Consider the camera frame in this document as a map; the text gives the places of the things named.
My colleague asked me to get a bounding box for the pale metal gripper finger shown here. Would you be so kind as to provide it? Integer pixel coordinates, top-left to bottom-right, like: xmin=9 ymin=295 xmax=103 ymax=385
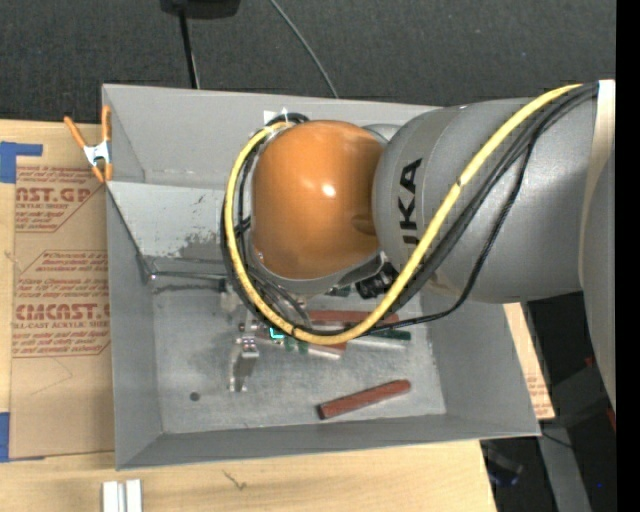
xmin=229 ymin=336 xmax=261 ymax=393
xmin=221 ymin=289 xmax=251 ymax=332

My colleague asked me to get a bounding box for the grey metal bin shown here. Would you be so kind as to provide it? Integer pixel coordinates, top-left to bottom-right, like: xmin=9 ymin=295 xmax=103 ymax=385
xmin=101 ymin=83 xmax=544 ymax=471

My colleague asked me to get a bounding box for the dark green flat block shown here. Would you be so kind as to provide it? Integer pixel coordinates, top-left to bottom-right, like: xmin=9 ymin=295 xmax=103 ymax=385
xmin=348 ymin=328 xmax=413 ymax=344

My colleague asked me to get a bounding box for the black cylinder on white bracket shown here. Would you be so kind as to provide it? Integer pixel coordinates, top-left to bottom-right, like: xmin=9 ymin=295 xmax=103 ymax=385
xmin=352 ymin=252 xmax=401 ymax=301

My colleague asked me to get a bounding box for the red-brown flat block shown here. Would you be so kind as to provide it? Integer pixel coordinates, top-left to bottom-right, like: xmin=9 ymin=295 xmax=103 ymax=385
xmin=306 ymin=309 xmax=402 ymax=327
xmin=316 ymin=378 xmax=413 ymax=421

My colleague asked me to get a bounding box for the brown cardboard board, red print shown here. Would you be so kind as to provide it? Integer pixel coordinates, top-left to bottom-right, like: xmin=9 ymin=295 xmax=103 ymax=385
xmin=0 ymin=118 xmax=557 ymax=462

